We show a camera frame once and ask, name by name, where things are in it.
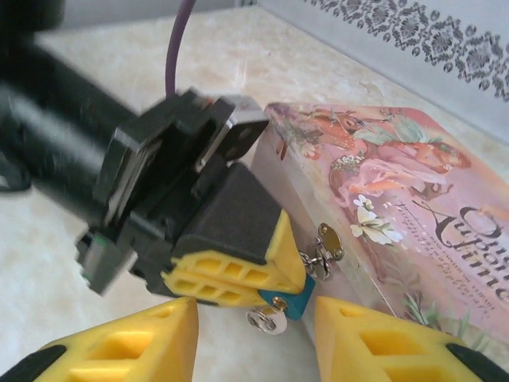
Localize small teal padlock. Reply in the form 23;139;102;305
257;250;319;322

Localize silver key with ring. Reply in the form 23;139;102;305
245;296;292;336

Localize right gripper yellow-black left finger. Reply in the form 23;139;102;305
0;297;200;382

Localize metal box hasp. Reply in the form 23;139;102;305
309;221;345;282

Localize pink illustrated tin box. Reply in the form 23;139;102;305
254;101;509;382

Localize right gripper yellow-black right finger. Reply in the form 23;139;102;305
313;295;509;382

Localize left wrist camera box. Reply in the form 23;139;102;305
214;94;270;165

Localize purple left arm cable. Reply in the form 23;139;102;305
164;0;196;100

